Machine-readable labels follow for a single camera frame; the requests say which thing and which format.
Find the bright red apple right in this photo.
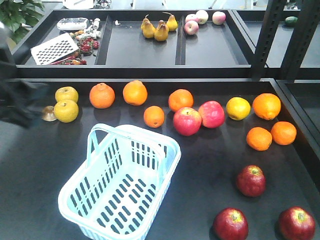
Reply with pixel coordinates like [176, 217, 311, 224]
[198, 100, 225, 129]

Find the brown mushroom cap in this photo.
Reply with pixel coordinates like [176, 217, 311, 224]
[42, 105, 57, 122]

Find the bright red apple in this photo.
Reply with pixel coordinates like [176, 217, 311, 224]
[198, 100, 225, 129]
[173, 107, 202, 137]

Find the yellow pear-apple back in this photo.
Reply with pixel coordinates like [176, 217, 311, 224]
[55, 86, 79, 103]

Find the yellow pear-apple front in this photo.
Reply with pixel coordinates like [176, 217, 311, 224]
[53, 99, 79, 123]

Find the white perforated grater tray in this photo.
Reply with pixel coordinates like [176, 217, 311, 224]
[30, 33, 79, 66]

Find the black upright shelf post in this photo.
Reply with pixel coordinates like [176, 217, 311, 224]
[238, 0, 320, 80]

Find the light blue plastic basket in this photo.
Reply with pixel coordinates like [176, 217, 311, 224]
[58, 123, 181, 240]

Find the pink apple front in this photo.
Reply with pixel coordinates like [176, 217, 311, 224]
[184, 20, 199, 36]

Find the dark red apple middle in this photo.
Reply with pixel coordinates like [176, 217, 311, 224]
[236, 165, 266, 197]

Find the brown pear middle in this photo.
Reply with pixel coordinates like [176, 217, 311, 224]
[154, 20, 169, 42]

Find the brown pear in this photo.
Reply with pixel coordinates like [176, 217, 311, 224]
[164, 12, 178, 32]
[140, 14, 156, 39]
[154, 20, 169, 42]

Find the small orange centre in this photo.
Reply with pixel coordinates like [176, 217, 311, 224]
[143, 105, 165, 128]

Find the orange back left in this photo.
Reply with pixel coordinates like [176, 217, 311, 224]
[89, 82, 115, 109]

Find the large orange with nub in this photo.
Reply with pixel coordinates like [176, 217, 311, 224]
[252, 93, 281, 121]

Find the pale apple back middle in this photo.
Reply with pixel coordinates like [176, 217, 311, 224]
[195, 9, 209, 25]

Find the orange behind red apples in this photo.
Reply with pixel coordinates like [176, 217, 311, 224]
[168, 89, 194, 112]

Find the dark red apple left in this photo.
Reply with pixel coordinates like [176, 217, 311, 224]
[212, 207, 249, 240]

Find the bright red apple left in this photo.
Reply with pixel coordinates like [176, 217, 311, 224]
[173, 107, 202, 137]

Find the yellow pear-apple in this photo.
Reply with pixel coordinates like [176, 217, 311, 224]
[53, 99, 79, 123]
[55, 86, 79, 103]

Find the pink apple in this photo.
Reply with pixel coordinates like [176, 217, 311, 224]
[212, 11, 226, 26]
[184, 20, 199, 36]

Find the small orange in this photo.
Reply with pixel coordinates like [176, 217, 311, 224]
[270, 121, 297, 146]
[246, 127, 273, 151]
[143, 105, 165, 128]

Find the small orange front left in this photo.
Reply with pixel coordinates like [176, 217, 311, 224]
[246, 127, 273, 151]

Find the pink apple right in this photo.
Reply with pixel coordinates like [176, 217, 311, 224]
[212, 11, 226, 26]

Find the small orange front right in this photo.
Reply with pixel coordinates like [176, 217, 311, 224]
[270, 121, 297, 146]

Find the brown pear right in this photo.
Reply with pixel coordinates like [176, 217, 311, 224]
[164, 12, 178, 32]

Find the orange back middle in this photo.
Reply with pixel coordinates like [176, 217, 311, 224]
[122, 80, 148, 106]

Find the green potted plant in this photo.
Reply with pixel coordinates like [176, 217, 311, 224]
[0, 0, 45, 44]

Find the dark red apple front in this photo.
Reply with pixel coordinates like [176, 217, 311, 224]
[278, 206, 316, 240]

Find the dark red apple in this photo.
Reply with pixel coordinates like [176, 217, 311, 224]
[236, 165, 266, 197]
[278, 206, 316, 240]
[212, 207, 249, 240]

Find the white electronic scale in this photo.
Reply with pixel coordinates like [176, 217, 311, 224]
[56, 17, 89, 31]

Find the brown pear left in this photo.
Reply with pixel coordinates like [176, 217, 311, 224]
[140, 14, 156, 39]

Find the yellow round citrus fruit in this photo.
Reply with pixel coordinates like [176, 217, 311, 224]
[226, 97, 251, 121]

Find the black wooden display stand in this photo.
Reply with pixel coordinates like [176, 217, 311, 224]
[0, 9, 320, 240]

